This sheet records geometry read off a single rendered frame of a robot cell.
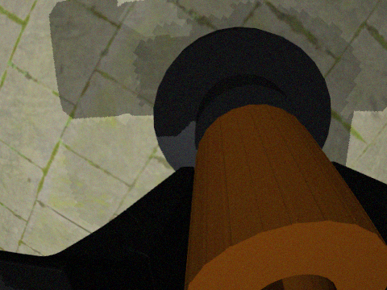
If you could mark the dark round pedestal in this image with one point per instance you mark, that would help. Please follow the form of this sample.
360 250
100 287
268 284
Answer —
230 68

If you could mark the orange knob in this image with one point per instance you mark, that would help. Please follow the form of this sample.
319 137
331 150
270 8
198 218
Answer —
271 212

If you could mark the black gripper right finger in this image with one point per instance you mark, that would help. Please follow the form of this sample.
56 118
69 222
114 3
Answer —
372 194

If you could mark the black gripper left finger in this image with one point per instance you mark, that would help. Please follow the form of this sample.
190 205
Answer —
143 248

